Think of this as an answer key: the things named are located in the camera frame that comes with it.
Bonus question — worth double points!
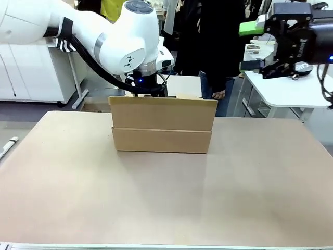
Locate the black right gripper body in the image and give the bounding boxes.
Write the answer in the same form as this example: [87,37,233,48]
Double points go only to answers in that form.
[277,18,333,65]

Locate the person in yellow vest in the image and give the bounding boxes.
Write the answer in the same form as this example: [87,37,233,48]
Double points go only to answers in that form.
[78,0,124,24]

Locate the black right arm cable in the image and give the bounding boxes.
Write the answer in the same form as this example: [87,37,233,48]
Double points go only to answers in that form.
[317,64,333,109]

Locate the person in black sweater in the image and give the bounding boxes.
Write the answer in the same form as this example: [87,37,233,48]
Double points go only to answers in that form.
[173,0,247,117]

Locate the white cabinet with wooden top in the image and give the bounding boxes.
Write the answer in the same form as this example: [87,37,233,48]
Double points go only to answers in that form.
[0,43,86,104]

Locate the white side table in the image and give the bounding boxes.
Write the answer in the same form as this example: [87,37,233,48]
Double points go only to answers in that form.
[241,39,333,123]

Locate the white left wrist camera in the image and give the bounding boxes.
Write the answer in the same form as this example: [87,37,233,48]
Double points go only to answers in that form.
[157,36,175,71]

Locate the brown cardboard shipping box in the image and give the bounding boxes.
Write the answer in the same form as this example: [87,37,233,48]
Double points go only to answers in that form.
[108,92,219,155]

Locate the open cardboard box on floor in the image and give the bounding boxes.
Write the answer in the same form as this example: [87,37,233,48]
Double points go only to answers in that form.
[79,103,112,113]

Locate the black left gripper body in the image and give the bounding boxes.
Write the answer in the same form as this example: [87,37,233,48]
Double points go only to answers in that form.
[124,71,169,98]

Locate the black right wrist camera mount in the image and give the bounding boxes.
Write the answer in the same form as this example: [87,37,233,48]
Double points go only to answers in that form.
[272,2,330,21]

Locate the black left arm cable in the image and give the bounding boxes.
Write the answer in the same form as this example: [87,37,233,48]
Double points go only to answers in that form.
[62,17,138,94]

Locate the white desk with grey leg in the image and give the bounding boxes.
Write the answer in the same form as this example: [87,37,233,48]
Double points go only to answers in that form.
[68,49,89,109]

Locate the grey round lettered disc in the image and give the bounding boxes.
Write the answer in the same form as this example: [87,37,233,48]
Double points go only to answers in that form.
[292,61,314,80]

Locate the wire basket under side table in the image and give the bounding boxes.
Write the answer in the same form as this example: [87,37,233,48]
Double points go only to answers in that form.
[256,98,274,118]

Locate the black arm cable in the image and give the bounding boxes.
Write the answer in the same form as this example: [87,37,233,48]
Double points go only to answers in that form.
[62,17,138,94]
[317,64,333,109]

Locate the white flat board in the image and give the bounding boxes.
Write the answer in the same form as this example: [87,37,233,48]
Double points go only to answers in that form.
[166,74,202,98]

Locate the white stick with black band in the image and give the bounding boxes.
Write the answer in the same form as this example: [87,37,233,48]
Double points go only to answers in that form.
[0,136,19,159]

